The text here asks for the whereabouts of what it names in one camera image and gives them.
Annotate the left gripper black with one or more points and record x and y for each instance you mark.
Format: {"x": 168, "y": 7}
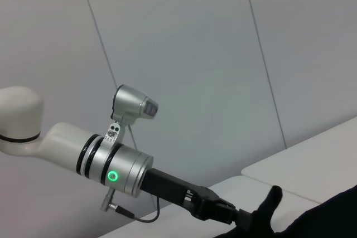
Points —
{"x": 173, "y": 188}

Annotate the black shirt with FREE print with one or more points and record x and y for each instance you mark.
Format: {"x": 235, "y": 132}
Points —
{"x": 320, "y": 218}

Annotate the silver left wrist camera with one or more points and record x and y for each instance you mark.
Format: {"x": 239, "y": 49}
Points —
{"x": 131, "y": 101}

